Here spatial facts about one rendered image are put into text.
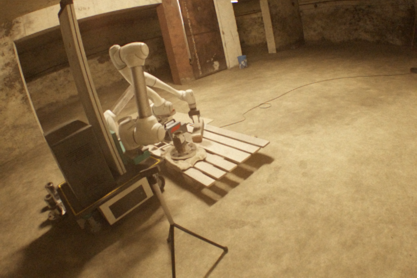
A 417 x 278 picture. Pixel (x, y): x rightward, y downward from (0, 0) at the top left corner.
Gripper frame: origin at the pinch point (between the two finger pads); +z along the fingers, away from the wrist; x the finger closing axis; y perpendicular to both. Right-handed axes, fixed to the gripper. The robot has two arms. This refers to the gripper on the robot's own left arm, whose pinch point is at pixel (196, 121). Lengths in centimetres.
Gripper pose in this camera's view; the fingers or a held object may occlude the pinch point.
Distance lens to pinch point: 260.5
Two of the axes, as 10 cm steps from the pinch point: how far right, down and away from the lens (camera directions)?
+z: 2.0, 9.1, 3.7
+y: 0.4, -3.8, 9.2
